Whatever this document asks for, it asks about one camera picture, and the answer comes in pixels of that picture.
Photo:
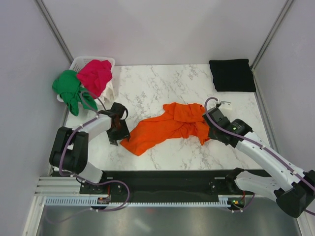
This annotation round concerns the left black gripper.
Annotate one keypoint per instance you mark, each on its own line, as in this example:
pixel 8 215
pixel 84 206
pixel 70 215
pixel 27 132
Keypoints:
pixel 125 133

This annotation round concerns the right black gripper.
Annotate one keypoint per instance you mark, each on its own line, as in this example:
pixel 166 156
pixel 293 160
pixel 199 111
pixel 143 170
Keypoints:
pixel 211 134

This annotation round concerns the orange t shirt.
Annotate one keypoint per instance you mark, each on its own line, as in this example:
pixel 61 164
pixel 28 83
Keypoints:
pixel 177 121

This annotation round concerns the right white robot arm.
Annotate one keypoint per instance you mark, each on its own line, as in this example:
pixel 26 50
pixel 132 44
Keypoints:
pixel 292 188

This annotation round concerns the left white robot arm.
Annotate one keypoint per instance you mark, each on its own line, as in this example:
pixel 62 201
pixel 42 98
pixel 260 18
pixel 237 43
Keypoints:
pixel 70 149

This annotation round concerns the white t shirt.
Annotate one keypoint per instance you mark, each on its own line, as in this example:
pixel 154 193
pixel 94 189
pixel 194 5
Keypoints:
pixel 110 92

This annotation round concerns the folded black t shirt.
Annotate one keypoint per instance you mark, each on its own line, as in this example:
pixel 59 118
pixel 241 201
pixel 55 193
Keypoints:
pixel 233 75

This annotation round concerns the red t shirt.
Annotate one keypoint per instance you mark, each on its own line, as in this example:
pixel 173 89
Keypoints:
pixel 95 75

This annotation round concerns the green t shirt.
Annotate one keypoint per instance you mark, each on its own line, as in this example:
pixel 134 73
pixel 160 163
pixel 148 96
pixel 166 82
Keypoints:
pixel 69 88

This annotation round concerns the white laundry basket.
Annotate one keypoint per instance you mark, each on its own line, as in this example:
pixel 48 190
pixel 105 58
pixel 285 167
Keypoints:
pixel 80 62

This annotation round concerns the white slotted cable duct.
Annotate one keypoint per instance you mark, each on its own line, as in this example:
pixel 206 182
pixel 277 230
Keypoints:
pixel 98 202

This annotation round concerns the aluminium frame rail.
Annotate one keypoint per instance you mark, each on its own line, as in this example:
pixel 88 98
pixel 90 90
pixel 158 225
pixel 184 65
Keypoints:
pixel 57 186

